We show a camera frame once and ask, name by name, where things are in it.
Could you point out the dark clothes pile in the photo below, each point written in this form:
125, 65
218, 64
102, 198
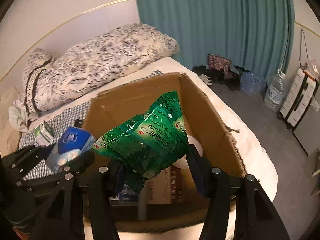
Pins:
217, 76

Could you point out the green sachet bag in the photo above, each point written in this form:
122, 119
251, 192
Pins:
140, 140

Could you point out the blue water bottle pack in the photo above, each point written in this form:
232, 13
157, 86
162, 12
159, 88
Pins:
252, 83

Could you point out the gold maroon medicine box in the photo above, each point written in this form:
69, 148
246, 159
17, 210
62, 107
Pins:
165, 187

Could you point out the blue tissue pack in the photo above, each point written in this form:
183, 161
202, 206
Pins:
72, 140

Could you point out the white ribbed suitcase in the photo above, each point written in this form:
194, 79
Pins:
297, 97

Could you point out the checkered blanket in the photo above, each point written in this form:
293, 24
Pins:
62, 117

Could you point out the cardboard box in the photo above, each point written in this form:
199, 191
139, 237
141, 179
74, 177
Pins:
140, 97

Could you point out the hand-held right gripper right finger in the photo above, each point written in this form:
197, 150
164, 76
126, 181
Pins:
200, 177

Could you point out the clear plastic bag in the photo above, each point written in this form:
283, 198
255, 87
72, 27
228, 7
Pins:
312, 67

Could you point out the floral patterned pillow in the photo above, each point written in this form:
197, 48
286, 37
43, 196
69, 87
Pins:
100, 55

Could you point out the mint green cloth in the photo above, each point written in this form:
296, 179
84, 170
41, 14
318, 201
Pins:
17, 117

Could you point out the patterned bag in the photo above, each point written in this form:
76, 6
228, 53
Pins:
220, 62

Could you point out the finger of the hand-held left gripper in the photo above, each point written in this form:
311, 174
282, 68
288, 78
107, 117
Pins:
27, 155
80, 160

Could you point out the white headboard gold trim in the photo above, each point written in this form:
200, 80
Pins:
62, 22

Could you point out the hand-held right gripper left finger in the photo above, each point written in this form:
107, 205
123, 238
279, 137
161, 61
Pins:
118, 180

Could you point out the large clear water bottle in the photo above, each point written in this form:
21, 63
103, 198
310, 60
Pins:
275, 92

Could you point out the teal curtain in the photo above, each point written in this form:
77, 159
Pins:
212, 17

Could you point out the green white medicine box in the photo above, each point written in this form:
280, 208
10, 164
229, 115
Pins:
42, 133

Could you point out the blue white packet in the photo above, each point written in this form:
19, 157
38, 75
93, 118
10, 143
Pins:
127, 192

